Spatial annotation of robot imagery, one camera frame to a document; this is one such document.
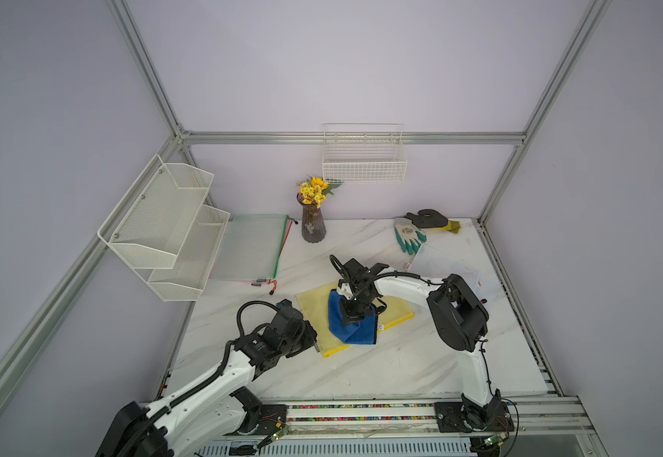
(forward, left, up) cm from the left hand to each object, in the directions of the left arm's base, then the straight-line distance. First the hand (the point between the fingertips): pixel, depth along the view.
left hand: (317, 337), depth 82 cm
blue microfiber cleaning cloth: (+3, -14, -3) cm, 14 cm away
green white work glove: (+42, -35, -4) cm, 55 cm away
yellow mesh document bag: (+13, +2, -5) cm, 15 cm away
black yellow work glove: (+55, -47, -6) cm, 73 cm away
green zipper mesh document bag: (+42, +31, -11) cm, 53 cm away
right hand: (+7, -9, -6) cm, 13 cm away
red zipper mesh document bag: (+30, -42, -5) cm, 52 cm away
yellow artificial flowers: (+44, +2, +19) cm, 48 cm away
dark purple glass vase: (+42, +4, +6) cm, 43 cm away
